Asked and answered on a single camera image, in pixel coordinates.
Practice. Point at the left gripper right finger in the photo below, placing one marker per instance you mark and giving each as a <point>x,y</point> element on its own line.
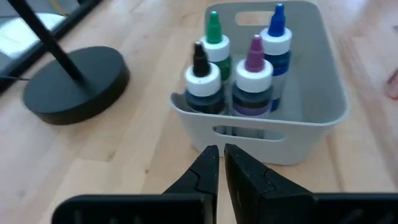
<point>258,199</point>

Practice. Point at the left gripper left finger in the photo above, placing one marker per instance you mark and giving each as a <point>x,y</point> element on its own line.
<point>186,202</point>

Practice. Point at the black-capped food coloring bottle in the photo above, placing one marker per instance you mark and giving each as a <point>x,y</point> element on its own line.
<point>203,84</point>

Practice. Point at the blue-capped food coloring bottle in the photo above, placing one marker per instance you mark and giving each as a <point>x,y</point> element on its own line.
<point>276,43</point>

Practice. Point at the green-capped food coloring bottle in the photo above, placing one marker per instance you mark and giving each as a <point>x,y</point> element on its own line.
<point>214,46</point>

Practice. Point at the white globe table lamp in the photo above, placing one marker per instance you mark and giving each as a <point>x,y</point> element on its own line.
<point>77,84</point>

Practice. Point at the white lidded bucket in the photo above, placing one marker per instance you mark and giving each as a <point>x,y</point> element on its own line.
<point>15,37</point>

